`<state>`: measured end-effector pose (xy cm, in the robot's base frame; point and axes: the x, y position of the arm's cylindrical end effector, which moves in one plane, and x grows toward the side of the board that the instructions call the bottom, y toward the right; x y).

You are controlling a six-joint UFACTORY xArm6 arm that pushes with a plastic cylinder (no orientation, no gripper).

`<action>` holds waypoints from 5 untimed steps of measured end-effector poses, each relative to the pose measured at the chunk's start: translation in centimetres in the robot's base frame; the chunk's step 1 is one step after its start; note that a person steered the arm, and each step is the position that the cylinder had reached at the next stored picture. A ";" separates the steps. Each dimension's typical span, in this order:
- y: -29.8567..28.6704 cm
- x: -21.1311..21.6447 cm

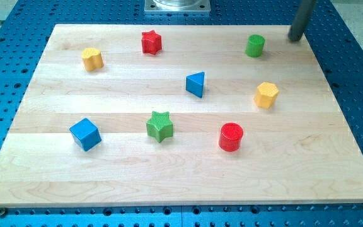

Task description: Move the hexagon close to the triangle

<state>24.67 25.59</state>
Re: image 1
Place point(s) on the blue cube block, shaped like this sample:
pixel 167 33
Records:
pixel 85 134

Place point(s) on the red star block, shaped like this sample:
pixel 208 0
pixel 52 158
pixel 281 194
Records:
pixel 151 42

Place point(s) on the light wooden board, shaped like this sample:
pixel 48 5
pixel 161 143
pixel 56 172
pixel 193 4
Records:
pixel 298 151

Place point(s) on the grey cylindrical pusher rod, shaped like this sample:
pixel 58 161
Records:
pixel 301 20

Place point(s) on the green star block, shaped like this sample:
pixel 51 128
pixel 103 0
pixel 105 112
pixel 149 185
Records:
pixel 159 126

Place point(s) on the yellow hexagon block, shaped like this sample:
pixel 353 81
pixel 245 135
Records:
pixel 266 95

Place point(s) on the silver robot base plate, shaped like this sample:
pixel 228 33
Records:
pixel 177 6

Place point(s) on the green cylinder block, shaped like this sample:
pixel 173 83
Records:
pixel 254 46

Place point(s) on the yellow heart block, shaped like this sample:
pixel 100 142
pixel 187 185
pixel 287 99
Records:
pixel 92 59

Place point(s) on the blue perforated metal table plate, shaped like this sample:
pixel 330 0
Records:
pixel 24 34

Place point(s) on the blue triangle block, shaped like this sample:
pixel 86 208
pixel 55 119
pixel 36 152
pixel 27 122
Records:
pixel 194 84

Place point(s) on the red cylinder block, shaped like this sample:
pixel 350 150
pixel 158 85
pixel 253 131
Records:
pixel 230 137

